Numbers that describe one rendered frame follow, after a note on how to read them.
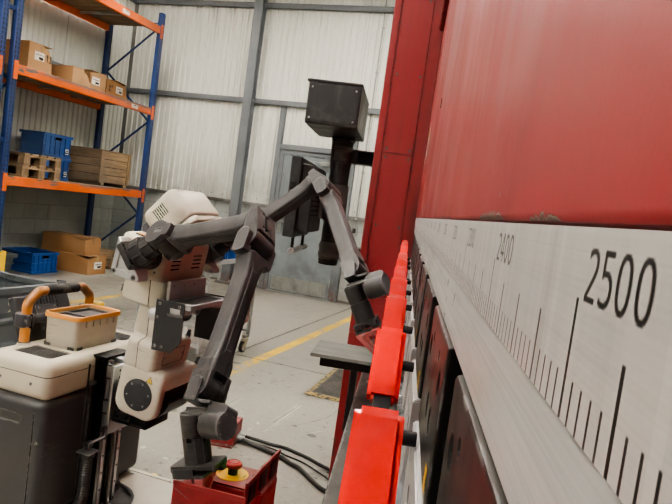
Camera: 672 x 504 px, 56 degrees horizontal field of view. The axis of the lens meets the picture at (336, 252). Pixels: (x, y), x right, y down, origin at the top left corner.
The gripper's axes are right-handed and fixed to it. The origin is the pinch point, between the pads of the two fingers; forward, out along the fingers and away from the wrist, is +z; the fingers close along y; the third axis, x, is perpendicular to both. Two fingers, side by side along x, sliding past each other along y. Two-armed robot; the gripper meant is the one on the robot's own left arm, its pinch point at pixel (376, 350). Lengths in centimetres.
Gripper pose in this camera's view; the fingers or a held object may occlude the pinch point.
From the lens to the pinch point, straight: 179.8
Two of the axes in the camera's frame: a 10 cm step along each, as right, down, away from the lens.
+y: 1.4, -0.5, 9.9
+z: 3.4, 9.4, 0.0
